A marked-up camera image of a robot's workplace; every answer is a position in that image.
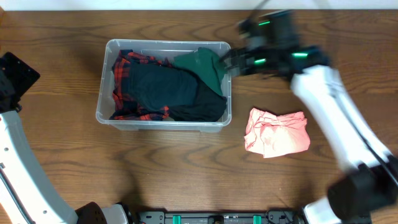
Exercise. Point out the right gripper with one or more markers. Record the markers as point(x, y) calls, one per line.
point(247, 55)

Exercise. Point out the green garment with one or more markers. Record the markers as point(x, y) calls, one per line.
point(206, 64)

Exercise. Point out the black cloth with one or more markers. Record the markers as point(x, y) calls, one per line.
point(208, 106)

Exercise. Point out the pink garment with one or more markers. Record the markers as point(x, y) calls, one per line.
point(274, 136)

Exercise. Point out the dark navy garment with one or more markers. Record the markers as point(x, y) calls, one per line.
point(155, 86)

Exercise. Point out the red navy plaid shirt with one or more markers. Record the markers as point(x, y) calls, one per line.
point(126, 106)

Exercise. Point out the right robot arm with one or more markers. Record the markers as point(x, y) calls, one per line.
point(370, 181)

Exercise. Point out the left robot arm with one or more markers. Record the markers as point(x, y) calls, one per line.
point(27, 195)

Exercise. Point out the clear plastic storage bin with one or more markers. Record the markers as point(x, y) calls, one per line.
point(160, 49)

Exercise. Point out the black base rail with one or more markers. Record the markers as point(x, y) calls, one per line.
point(268, 217)

